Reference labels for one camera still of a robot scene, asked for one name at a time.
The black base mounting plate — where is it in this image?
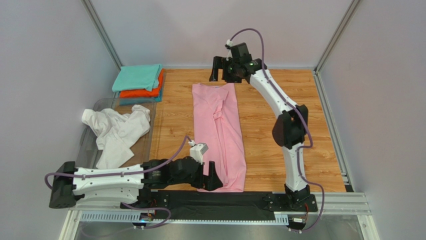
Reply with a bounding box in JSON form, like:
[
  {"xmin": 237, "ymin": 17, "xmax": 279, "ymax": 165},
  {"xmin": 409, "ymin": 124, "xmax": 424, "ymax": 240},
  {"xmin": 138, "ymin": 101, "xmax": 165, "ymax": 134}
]
[{"xmin": 131, "ymin": 190, "xmax": 318, "ymax": 221}]

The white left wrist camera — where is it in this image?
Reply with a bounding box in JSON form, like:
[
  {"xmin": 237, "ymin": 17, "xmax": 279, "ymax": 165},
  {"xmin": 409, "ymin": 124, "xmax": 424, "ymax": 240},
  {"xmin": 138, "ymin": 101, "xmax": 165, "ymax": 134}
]
[{"xmin": 188, "ymin": 140, "xmax": 209, "ymax": 165}]

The aluminium corner post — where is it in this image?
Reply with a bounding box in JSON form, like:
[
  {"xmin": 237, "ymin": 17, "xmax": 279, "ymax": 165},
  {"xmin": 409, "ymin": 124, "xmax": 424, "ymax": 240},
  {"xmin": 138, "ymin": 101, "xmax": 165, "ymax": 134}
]
[
  {"xmin": 312, "ymin": 0, "xmax": 362, "ymax": 193},
  {"xmin": 81, "ymin": 0, "xmax": 123, "ymax": 71}
]

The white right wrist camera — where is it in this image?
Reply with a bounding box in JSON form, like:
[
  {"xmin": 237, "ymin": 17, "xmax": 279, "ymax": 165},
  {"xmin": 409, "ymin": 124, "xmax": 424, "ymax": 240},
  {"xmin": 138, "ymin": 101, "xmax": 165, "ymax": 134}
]
[{"xmin": 225, "ymin": 39, "xmax": 234, "ymax": 50}]

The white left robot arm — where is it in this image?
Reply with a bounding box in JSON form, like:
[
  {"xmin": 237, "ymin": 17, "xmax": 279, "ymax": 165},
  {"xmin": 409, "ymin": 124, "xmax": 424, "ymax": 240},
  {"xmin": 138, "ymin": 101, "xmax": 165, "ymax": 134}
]
[{"xmin": 45, "ymin": 156, "xmax": 223, "ymax": 209}]

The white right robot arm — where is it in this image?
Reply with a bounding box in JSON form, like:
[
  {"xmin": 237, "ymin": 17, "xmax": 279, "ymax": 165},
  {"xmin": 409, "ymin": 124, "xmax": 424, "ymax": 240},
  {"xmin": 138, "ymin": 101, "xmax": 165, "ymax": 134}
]
[{"xmin": 209, "ymin": 41, "xmax": 312, "ymax": 211}]

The white t-shirt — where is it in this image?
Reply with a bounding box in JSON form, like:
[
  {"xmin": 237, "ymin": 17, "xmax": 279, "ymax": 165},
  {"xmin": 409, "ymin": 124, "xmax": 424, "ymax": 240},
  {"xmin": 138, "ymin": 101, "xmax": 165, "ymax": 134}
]
[{"xmin": 81, "ymin": 104, "xmax": 151, "ymax": 170}]

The aluminium front frame rail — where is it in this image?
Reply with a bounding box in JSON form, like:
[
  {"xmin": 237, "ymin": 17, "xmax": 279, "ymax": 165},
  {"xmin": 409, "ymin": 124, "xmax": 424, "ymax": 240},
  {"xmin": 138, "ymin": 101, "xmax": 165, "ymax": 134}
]
[{"xmin": 59, "ymin": 190, "xmax": 379, "ymax": 240}]

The clear plastic bin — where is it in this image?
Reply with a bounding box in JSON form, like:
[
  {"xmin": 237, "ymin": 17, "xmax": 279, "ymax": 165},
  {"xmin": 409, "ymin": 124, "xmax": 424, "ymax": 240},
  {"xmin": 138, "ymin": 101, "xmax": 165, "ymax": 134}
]
[{"xmin": 75, "ymin": 98, "xmax": 157, "ymax": 169}]

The pink t-shirt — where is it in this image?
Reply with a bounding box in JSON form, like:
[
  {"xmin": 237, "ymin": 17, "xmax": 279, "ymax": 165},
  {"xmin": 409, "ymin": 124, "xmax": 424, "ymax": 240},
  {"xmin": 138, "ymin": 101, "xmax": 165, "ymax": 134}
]
[{"xmin": 192, "ymin": 83, "xmax": 247, "ymax": 193}]

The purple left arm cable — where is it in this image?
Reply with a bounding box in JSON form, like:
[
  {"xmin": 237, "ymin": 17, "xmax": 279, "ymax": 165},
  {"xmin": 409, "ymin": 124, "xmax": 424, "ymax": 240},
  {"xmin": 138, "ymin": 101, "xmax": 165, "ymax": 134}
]
[{"xmin": 44, "ymin": 135, "xmax": 195, "ymax": 231}]

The left aluminium corner post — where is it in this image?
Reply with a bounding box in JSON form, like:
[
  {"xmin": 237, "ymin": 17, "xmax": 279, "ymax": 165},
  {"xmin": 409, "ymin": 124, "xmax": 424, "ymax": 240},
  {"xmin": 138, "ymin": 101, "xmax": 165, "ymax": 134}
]
[{"xmin": 81, "ymin": 0, "xmax": 123, "ymax": 71}]

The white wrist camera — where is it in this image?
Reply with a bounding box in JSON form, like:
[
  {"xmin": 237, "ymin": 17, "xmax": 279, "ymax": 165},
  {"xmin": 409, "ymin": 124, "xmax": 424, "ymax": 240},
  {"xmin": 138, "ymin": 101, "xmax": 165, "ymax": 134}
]
[
  {"xmin": 225, "ymin": 39, "xmax": 234, "ymax": 50},
  {"xmin": 188, "ymin": 140, "xmax": 209, "ymax": 165}
]

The folded orange t-shirt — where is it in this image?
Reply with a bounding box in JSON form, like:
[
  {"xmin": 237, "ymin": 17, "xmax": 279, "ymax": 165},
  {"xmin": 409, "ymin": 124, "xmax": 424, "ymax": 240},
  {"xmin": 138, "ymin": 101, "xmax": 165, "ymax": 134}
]
[{"xmin": 119, "ymin": 69, "xmax": 165, "ymax": 98}]

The folded teal t-shirt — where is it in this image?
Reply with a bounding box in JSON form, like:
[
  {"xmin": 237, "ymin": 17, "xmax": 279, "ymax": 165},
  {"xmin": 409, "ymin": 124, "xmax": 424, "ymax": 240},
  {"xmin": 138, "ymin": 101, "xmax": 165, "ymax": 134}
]
[{"xmin": 120, "ymin": 89, "xmax": 164, "ymax": 105}]

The right aluminium corner post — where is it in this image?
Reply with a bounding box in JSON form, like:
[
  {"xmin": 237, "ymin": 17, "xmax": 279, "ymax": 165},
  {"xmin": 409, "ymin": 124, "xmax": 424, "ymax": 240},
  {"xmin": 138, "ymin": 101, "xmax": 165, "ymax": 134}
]
[{"xmin": 312, "ymin": 0, "xmax": 362, "ymax": 193}]

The folded mint green t-shirt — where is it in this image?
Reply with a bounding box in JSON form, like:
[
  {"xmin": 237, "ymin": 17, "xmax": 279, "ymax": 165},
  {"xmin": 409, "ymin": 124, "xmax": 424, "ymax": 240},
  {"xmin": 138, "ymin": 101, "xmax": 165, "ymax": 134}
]
[{"xmin": 112, "ymin": 63, "xmax": 163, "ymax": 93}]

